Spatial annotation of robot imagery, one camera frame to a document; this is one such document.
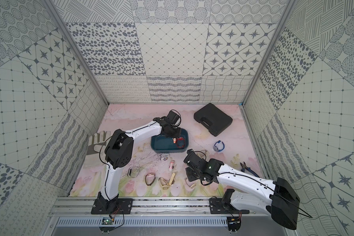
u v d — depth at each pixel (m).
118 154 0.55
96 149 0.94
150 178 0.83
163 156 0.90
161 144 0.97
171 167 0.85
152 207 0.76
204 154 0.93
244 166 0.86
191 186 0.79
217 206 0.74
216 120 1.04
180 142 0.98
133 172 0.86
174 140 0.96
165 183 0.81
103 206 0.64
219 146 0.96
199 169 0.58
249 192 0.46
